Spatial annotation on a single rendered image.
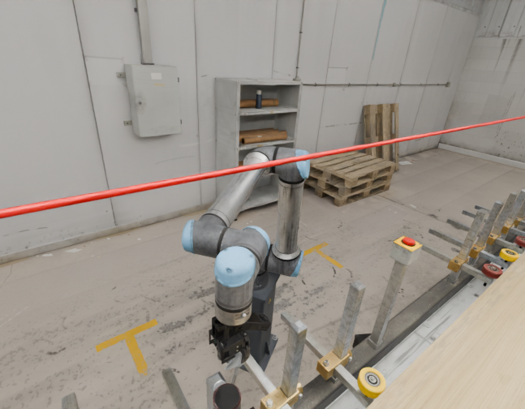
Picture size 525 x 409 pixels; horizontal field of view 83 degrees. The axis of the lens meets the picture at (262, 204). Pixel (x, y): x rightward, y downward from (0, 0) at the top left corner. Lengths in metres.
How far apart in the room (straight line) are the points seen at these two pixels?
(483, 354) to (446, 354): 0.13
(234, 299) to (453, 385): 0.79
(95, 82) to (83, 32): 0.37
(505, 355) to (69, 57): 3.21
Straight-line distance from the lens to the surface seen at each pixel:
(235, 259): 0.67
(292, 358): 0.94
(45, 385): 2.37
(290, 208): 1.33
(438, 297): 1.87
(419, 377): 1.19
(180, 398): 1.07
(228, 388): 0.76
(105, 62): 3.09
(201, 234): 0.79
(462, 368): 1.29
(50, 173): 3.18
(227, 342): 0.81
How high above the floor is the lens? 1.77
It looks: 26 degrees down
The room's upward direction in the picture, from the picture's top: 4 degrees clockwise
